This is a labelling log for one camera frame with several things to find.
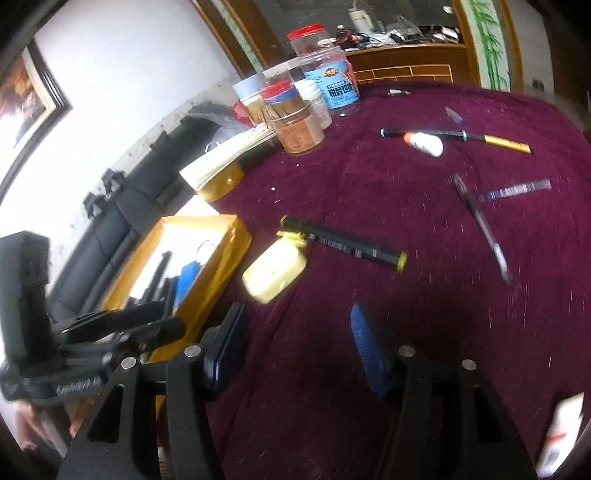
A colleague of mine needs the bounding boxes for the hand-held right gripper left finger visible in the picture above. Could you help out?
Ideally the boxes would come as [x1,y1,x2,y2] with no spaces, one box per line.
[54,301,250,480]

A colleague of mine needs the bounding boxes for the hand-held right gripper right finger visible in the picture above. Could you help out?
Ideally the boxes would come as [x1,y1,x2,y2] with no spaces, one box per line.
[349,302,539,480]

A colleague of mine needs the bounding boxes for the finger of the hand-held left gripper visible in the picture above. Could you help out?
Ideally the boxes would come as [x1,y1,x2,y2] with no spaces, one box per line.
[50,299,168,343]
[68,318,187,358]

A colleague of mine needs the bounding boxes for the gold cardboard box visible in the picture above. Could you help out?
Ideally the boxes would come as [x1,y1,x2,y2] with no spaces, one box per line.
[100,213,253,366]

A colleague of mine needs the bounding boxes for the purple tablecloth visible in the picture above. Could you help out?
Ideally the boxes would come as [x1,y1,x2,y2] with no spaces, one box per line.
[156,80,591,480]

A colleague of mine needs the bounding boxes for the yellow-tipped black marker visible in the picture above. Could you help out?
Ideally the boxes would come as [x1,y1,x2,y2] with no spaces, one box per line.
[278,215,408,271]

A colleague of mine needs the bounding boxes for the black sofa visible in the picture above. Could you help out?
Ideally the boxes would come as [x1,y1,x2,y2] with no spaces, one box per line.
[45,103,234,326]

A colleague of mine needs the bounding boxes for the grey pen pair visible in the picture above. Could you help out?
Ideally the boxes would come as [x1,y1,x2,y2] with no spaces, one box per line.
[452,174,514,286]

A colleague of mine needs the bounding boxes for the stack of white papers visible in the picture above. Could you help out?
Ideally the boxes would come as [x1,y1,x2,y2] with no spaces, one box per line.
[179,126,279,191]

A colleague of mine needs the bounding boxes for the white pill bottle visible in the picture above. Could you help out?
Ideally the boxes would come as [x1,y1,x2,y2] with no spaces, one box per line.
[537,394,585,477]

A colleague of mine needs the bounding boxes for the small white bottle orange cap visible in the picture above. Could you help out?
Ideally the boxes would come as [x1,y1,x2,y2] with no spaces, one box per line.
[405,131,444,159]

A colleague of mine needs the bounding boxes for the clear pen refill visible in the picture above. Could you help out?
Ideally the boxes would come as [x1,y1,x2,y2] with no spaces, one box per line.
[479,178,553,203]

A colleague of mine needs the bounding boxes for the red-lidded jar orange contents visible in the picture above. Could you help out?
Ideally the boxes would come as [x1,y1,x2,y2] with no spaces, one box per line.
[260,80,325,156]

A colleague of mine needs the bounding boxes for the gold and black pen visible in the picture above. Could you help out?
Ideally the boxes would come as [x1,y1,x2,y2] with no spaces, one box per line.
[466,133,533,155]

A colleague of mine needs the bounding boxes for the amber jar with pale lid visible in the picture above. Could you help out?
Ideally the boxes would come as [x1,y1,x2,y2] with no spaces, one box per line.
[232,75,269,128]

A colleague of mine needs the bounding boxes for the white-lidded small jar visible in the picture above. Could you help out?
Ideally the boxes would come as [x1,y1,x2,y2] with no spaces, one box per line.
[295,80,334,131]

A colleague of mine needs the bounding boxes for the clear jar with blue label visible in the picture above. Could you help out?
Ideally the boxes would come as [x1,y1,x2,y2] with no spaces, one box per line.
[287,25,361,112]

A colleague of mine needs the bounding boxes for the wooden cabinet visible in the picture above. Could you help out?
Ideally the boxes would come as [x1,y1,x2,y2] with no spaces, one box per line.
[344,42,468,86]

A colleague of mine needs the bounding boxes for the white cup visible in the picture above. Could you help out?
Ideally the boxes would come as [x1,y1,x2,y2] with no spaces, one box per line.
[348,8,373,34]

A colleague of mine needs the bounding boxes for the framed wall picture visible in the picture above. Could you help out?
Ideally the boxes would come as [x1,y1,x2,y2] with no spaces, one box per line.
[0,38,74,197]

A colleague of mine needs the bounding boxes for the bamboo wall scroll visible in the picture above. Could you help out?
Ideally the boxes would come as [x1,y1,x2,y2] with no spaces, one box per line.
[454,0,523,92]

